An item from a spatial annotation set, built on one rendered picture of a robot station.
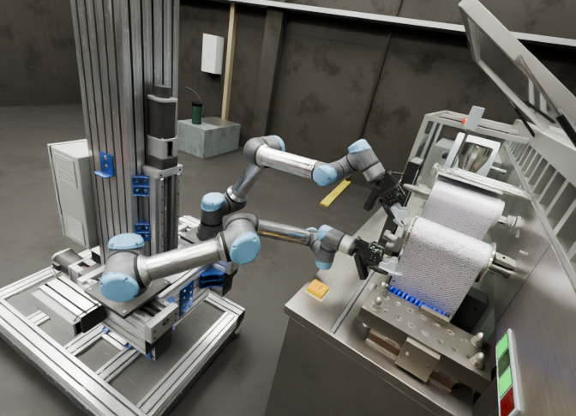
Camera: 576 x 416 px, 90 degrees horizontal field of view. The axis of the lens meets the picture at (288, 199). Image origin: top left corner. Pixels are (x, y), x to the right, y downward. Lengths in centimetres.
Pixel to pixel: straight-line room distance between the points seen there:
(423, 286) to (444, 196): 37
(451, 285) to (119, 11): 142
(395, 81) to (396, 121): 59
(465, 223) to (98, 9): 152
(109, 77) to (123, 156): 28
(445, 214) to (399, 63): 391
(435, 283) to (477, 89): 407
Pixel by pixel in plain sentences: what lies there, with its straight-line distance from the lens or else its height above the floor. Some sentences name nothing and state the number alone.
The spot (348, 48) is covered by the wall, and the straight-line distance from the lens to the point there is 522.
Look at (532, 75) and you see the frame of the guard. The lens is 88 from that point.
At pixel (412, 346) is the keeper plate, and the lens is 109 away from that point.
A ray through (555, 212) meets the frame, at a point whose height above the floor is 148.
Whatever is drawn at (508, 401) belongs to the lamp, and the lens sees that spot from 86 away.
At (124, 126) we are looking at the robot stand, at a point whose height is 142.
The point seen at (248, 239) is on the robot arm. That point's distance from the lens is 102.
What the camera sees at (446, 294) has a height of 110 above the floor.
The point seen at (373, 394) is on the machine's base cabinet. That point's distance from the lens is 124.
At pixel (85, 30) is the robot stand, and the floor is 171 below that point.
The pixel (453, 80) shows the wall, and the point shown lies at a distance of 501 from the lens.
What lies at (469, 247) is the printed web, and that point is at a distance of 114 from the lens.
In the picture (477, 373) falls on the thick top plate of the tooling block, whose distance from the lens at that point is 113.
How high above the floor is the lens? 173
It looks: 25 degrees down
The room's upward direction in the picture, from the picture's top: 12 degrees clockwise
